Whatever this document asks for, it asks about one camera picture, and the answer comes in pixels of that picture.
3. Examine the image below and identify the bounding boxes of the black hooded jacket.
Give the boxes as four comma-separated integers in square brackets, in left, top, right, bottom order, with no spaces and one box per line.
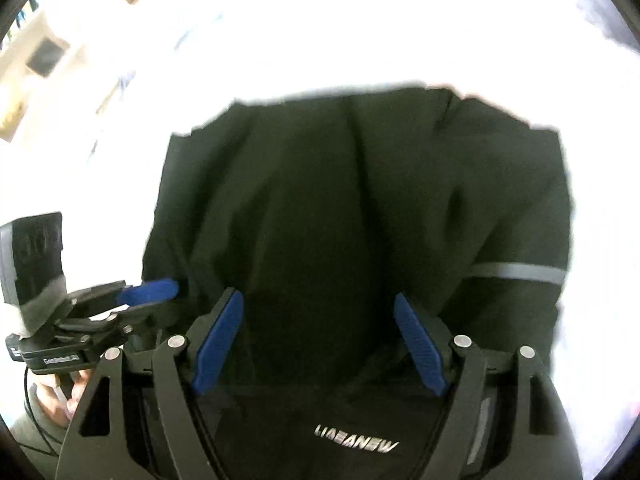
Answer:
[142,88,572,479]

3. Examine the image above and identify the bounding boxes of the person's left hand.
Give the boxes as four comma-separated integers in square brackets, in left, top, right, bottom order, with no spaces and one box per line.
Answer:
[35,370,93,427]

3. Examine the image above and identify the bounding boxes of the grey-green jacket sleeve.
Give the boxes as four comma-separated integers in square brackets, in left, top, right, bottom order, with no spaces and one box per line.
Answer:
[9,382,68,479]

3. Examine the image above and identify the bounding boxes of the grey floral bed quilt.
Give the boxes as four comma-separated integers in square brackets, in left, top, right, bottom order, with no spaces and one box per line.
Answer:
[1,0,639,479]

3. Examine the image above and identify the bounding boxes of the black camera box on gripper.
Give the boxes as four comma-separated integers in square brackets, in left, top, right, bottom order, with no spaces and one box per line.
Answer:
[1,212,67,337]

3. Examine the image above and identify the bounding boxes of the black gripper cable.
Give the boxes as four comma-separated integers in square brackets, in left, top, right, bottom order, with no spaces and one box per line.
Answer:
[22,366,64,456]

